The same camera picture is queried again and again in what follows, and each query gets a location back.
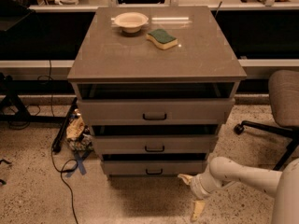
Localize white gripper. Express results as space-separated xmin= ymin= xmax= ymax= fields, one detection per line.
xmin=178 ymin=173 xmax=213 ymax=222

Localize grey bottom drawer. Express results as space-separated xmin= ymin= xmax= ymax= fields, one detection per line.
xmin=101 ymin=161 xmax=206 ymax=175

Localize grey drawer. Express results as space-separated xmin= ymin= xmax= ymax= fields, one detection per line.
xmin=93 ymin=135 xmax=218 ymax=154
xmin=77 ymin=99 xmax=235 ymax=125
xmin=101 ymin=161 xmax=206 ymax=175

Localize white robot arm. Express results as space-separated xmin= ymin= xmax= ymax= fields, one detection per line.
xmin=178 ymin=157 xmax=299 ymax=224

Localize grey top drawer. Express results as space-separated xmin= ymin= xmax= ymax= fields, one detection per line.
xmin=77 ymin=99 xmax=235 ymax=125

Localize grey middle drawer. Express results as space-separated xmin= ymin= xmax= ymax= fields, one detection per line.
xmin=93 ymin=135 xmax=218 ymax=154

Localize grey drawer cabinet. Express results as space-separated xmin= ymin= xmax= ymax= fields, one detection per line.
xmin=66 ymin=5 xmax=248 ymax=181

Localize blue tape cross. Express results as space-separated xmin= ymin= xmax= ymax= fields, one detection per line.
xmin=65 ymin=150 xmax=91 ymax=177

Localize crumpled snack bag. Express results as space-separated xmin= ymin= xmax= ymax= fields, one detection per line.
xmin=66 ymin=108 xmax=93 ymax=151

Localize black office chair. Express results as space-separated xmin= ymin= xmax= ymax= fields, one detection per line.
xmin=234 ymin=70 xmax=299 ymax=171

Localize black power strip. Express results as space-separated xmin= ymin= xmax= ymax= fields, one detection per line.
xmin=51 ymin=99 xmax=77 ymax=153

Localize green yellow sponge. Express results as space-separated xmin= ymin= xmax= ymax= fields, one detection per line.
xmin=146 ymin=29 xmax=178 ymax=50

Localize white paper bowl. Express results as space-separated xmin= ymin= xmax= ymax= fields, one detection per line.
xmin=114 ymin=12 xmax=149 ymax=34

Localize black desk leg stand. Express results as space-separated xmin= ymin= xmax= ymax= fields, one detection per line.
xmin=0 ymin=73 xmax=65 ymax=123

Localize black power cable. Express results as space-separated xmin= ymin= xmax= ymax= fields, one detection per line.
xmin=50 ymin=147 xmax=79 ymax=224

